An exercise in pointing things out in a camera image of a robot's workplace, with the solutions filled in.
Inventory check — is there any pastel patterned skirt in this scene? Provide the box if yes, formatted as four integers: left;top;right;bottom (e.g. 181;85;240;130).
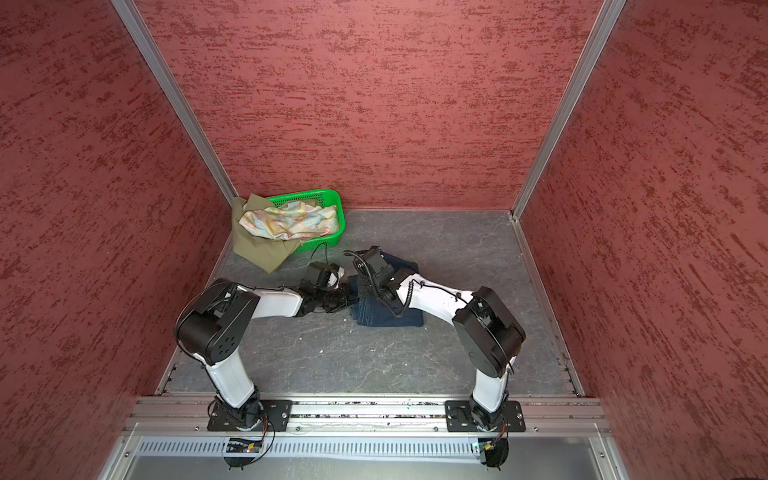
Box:
239;200;341;241

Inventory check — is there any right base connector cable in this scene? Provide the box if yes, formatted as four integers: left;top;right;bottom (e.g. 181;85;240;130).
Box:
477;428;511;470

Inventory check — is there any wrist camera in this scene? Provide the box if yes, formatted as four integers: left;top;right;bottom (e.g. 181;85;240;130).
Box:
300;261;345;290
355;246;392;281

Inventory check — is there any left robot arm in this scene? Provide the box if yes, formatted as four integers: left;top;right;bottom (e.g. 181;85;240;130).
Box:
174;278;357;432

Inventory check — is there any green plastic basket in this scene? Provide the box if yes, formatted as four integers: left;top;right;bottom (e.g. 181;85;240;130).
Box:
266;188;347;253

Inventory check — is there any left aluminium corner post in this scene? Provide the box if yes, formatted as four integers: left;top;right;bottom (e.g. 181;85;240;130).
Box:
111;0;237;202

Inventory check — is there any aluminium corner post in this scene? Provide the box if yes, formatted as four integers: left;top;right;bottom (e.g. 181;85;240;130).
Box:
511;0;626;222
111;0;237;202

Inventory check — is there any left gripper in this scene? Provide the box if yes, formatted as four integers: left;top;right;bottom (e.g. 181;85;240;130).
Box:
316;283;361;312

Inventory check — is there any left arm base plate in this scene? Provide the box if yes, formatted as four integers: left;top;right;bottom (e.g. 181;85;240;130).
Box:
207;397;293;433

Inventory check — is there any left base connector cable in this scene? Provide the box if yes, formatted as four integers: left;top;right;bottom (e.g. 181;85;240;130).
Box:
223;419;277;470

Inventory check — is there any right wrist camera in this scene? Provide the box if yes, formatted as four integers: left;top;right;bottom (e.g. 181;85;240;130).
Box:
355;246;392;281

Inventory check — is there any base connector cable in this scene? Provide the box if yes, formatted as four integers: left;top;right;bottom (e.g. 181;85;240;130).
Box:
223;419;277;470
477;428;511;470

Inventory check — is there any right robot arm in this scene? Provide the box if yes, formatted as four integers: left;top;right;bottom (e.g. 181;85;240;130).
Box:
353;260;526;432

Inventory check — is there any aluminium front rail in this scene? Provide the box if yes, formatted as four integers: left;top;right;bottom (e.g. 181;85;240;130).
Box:
123;394;612;438

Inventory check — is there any right aluminium corner post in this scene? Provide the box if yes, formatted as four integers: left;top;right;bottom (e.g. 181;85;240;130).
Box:
511;0;626;222

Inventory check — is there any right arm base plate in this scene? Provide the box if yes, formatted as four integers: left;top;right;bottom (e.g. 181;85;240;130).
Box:
444;400;526;434

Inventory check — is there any white slotted cable duct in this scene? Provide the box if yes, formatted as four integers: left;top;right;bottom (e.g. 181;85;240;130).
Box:
136;436;481;463

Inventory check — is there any blue denim skirt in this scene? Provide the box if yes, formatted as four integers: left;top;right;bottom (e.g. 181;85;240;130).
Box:
349;273;424;328

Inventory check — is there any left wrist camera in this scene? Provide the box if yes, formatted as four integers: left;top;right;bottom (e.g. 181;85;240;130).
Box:
300;261;345;290

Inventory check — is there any olive green skirt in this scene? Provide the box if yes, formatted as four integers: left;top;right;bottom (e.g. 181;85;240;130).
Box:
230;194;302;274

